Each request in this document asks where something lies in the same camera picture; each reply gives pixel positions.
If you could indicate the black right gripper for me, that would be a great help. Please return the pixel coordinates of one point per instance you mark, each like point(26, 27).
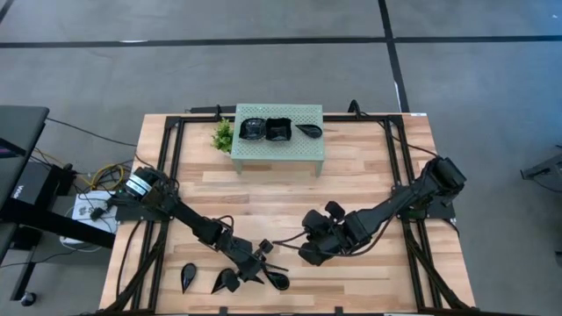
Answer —
point(338, 234)

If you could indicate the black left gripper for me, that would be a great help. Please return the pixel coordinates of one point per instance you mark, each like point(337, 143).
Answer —
point(246, 259)

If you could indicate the black teardrop mini plate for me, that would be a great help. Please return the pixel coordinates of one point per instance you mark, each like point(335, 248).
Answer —
point(280, 282)
point(189, 276)
point(219, 283)
point(311, 131)

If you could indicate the black square mini plate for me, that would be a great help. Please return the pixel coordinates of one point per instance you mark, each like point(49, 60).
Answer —
point(278, 129)

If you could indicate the black round mini plate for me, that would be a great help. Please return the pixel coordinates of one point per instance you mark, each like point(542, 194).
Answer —
point(252, 129)

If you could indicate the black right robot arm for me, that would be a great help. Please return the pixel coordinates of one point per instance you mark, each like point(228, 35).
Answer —
point(395, 202)

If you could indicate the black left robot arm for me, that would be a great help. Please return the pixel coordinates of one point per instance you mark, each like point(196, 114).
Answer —
point(193, 218)

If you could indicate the green perforated mini table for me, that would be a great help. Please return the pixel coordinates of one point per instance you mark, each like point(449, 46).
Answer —
point(303, 149)

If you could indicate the green plant in white pot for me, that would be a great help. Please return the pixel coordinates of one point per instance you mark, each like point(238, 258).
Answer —
point(223, 136)

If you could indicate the white power box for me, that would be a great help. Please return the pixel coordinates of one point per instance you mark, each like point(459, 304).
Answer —
point(81, 215)

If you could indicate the black computer box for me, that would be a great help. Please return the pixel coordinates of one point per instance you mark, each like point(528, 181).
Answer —
point(33, 186)

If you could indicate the black desk top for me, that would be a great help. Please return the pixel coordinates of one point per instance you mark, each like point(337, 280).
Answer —
point(24, 127)

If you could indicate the black metal table frame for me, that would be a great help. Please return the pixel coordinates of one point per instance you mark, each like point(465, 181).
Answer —
point(360, 118)

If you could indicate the black desk leg frame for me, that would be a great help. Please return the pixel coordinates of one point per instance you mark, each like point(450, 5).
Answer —
point(57, 224)

